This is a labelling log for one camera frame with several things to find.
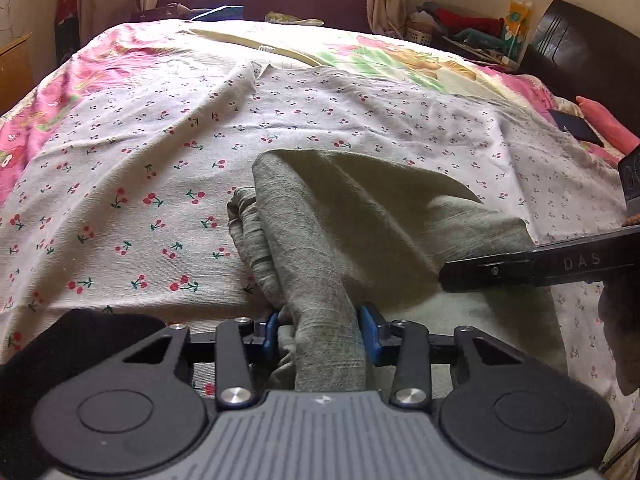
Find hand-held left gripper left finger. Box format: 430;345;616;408
122;311;281;409

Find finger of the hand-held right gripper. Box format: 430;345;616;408
438;225;640;293

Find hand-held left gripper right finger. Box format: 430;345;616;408
357;303;506;409

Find light green pants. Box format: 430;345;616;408
226;149;568;393

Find person's right hand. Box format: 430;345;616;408
597;279;640;396

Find pink pillow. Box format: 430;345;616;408
575;95;640;153

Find black phone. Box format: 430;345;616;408
547;108;603;145

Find dark wooden headboard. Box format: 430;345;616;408
520;0;640;136

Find yellow green tissue pack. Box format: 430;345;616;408
502;0;533;58

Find teal cloth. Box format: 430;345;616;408
452;27;506;48

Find cherry print bed sheet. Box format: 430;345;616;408
0;62;640;411

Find red cloth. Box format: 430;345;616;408
432;7;503;38

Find pink cartoon print blanket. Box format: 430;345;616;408
0;20;621;201

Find white basket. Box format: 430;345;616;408
404;25;435;45

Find yellow green packet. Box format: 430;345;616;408
265;11;325;27

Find blue bag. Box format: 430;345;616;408
190;5;245;22

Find wooden cabinet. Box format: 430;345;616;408
0;34;33;116

